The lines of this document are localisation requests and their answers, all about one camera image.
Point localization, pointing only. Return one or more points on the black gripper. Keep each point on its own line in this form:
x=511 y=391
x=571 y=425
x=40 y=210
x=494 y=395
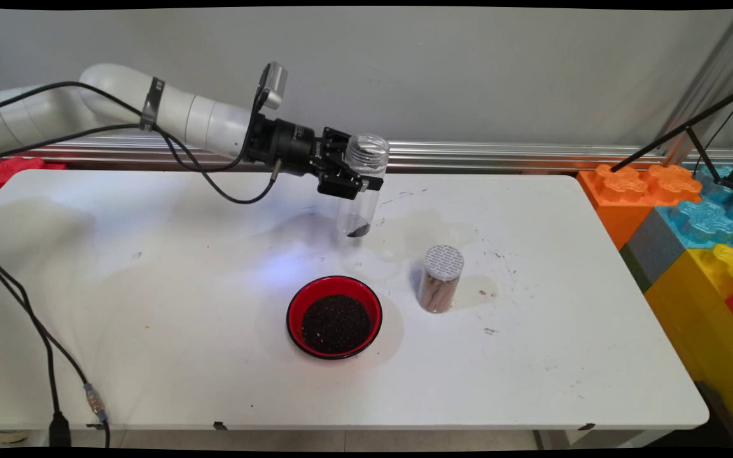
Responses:
x=287 y=149

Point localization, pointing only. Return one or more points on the clear plastic jar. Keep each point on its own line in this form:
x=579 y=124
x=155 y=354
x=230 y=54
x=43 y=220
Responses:
x=366 y=159

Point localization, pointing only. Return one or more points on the black seeds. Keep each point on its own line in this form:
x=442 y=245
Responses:
x=335 y=324
x=359 y=229

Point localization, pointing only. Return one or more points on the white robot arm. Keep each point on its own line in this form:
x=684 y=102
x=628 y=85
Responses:
x=201 y=121

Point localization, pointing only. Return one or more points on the red bowl with black rim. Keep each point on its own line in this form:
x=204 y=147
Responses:
x=303 y=299

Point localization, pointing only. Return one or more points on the jar with white patterned lid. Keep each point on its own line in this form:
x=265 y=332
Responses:
x=439 y=286

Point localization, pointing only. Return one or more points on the black seeds in red bowl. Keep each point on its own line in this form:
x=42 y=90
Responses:
x=335 y=324

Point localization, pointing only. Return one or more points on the orange giant toy block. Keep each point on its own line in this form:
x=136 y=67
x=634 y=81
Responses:
x=621 y=210

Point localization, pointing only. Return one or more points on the grey giant toy block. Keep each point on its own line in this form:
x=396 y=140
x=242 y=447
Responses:
x=653 y=251

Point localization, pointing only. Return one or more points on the black tripod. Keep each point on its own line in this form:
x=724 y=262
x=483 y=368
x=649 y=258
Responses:
x=672 y=135

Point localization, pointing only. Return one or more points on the blue giant toy block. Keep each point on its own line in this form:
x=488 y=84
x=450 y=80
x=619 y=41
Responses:
x=704 y=222

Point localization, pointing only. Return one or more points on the yellow giant toy block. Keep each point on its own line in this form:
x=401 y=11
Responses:
x=691 y=318

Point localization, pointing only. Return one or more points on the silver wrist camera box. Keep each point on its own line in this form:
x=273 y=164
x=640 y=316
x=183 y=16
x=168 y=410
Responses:
x=272 y=83

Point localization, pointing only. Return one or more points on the aluminium rail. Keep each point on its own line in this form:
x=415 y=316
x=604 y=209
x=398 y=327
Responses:
x=468 y=152

